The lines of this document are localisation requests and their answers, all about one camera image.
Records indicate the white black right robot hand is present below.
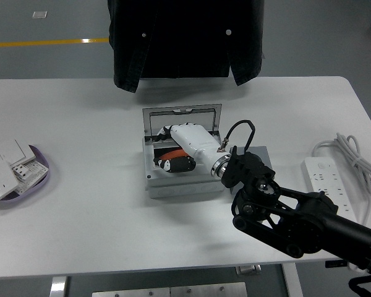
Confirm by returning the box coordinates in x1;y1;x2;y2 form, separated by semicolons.
153;123;229;173

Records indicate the orange cylinder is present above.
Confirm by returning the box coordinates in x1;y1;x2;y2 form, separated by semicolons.
160;150;187;160

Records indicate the grey plastic junction box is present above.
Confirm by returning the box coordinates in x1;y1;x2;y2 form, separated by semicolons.
142;131;229;200

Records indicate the clear grey-framed box lid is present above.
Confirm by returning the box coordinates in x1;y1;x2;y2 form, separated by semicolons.
142;104;223;140

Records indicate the grey cube with round hole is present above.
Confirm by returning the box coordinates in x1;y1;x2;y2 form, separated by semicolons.
228;145;273;196

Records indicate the person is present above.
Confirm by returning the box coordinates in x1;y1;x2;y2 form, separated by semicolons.
107;0;265;93

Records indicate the white power strip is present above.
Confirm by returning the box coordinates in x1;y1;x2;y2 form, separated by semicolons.
301;156;359;222

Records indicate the purple tray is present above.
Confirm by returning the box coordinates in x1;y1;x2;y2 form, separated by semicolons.
0;144;51;202

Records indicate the white perforated plate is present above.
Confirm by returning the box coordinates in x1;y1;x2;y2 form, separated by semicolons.
17;160;48;196

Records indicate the white table leg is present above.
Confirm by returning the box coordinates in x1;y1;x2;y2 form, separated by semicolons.
281;263;304;297
49;276;68;297

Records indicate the small white terminal module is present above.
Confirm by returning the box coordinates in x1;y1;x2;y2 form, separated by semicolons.
11;163;32;183

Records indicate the metal table bracket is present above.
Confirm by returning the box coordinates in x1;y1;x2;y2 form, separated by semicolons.
236;264;262;275

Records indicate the metal base plate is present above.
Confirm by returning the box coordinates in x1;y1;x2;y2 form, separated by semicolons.
92;282;248;297

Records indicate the white power strip cable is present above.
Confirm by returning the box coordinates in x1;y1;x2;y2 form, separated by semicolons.
311;132;371;273

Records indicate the white wall switch panel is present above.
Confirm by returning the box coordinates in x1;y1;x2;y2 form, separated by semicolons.
0;139;37;166

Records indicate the white wall socket panel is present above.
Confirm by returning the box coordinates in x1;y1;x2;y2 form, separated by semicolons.
0;159;19;207

